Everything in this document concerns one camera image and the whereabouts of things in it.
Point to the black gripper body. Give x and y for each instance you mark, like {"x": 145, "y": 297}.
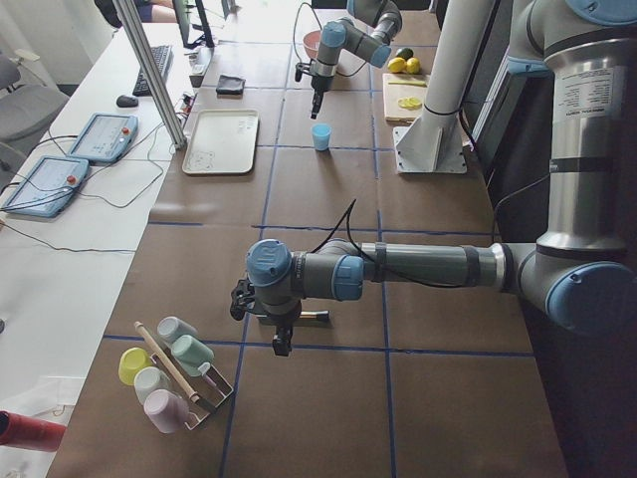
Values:
{"x": 279, "y": 320}
{"x": 319, "y": 86}

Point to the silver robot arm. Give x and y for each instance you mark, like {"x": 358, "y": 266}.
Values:
{"x": 385, "y": 19}
{"x": 570, "y": 271}

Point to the light blue cup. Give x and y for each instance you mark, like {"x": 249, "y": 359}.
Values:
{"x": 321, "y": 133}

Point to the white cup rack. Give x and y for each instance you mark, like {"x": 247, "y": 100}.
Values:
{"x": 212, "y": 386}

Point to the green cup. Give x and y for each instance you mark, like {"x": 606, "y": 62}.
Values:
{"x": 191, "y": 354}

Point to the grey cup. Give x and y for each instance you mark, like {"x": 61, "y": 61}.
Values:
{"x": 171, "y": 328}

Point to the purple cup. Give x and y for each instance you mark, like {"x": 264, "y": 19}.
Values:
{"x": 166, "y": 410}

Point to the white cup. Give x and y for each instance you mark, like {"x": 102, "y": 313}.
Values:
{"x": 148, "y": 380}

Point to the yellow cup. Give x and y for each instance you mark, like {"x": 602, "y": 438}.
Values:
{"x": 131, "y": 362}

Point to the metal muddler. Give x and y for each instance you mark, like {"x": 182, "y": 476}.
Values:
{"x": 314, "y": 318}

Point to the pink bowl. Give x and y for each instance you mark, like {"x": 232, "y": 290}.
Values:
{"x": 311, "y": 43}

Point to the yellow lemon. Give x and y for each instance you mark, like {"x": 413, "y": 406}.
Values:
{"x": 412, "y": 66}
{"x": 396, "y": 65}

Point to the wooden cutting board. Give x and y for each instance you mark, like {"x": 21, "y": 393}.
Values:
{"x": 403, "y": 96}

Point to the lemon slices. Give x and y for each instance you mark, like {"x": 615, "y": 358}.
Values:
{"x": 410, "y": 103}

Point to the green lime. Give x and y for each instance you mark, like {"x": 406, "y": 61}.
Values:
{"x": 405, "y": 53}

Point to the yellow knife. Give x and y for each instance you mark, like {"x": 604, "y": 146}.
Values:
{"x": 414, "y": 83}

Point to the cream bear tray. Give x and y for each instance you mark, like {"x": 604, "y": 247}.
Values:
{"x": 223, "y": 142}

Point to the white pillar with base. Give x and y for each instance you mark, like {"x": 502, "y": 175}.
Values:
{"x": 432, "y": 143}

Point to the black computer mouse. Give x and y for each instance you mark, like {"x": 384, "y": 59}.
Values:
{"x": 126, "y": 102}

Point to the far teach pendant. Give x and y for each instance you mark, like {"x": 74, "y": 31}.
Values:
{"x": 105, "y": 139}

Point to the teach pendant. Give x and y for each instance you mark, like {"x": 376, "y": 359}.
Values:
{"x": 105, "y": 139}
{"x": 49, "y": 187}

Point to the near teach pendant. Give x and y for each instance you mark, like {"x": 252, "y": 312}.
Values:
{"x": 49, "y": 187}

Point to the red bottle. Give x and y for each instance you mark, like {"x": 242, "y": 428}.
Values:
{"x": 20, "y": 431}

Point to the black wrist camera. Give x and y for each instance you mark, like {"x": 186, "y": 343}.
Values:
{"x": 303, "y": 69}

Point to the wooden rack handle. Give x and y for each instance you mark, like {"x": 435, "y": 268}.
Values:
{"x": 190, "y": 392}

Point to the aluminium frame post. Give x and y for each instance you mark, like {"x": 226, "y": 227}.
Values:
{"x": 132, "y": 25}

